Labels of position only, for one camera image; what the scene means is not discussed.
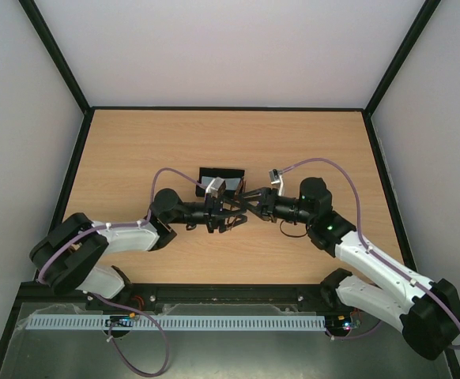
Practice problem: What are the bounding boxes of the black aluminium frame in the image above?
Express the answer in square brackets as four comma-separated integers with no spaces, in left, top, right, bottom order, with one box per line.
[0,0,460,379]

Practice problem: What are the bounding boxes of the brown sunglasses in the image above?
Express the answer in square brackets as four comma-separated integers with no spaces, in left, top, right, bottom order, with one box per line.
[224,177,249,232]

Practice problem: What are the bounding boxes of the black glasses case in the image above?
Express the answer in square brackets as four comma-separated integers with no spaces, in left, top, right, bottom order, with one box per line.
[194,167,247,197]

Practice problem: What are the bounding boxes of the purple cable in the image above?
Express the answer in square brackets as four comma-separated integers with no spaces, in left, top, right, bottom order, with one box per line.
[281,157,460,351]
[36,167,207,376]

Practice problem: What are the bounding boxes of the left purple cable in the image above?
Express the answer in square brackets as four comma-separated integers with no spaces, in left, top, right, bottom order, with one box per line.
[36,167,207,376]

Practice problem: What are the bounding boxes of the light blue cable duct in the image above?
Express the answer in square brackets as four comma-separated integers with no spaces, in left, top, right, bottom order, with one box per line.
[25,314,326,332]

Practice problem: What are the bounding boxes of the black mounting rail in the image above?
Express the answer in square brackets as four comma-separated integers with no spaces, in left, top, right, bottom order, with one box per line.
[13,281,352,315]

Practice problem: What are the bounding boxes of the metal plate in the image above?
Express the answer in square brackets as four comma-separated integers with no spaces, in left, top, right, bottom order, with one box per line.
[0,304,451,378]

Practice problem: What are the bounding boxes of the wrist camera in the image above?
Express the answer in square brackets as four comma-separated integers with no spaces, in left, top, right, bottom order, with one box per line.
[205,177,226,199]
[269,169,285,196]

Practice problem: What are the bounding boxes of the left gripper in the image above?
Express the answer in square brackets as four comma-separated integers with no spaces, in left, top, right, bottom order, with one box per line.
[168,193,248,233]

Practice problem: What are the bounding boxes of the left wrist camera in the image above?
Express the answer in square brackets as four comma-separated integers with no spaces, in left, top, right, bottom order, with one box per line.
[205,177,226,199]

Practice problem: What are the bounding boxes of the blue cleaning cloth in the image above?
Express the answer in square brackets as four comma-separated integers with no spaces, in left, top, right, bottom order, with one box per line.
[201,176,241,191]

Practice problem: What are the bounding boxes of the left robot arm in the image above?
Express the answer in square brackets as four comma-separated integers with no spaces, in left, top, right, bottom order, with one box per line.
[29,189,247,300]

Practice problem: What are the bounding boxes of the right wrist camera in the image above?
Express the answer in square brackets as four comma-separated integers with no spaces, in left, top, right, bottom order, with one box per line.
[269,169,285,196]

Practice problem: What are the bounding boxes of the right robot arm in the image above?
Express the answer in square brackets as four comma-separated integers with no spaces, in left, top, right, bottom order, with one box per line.
[238,178,460,360]

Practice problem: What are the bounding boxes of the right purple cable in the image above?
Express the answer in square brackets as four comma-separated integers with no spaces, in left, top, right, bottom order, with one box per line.
[281,157,460,351]

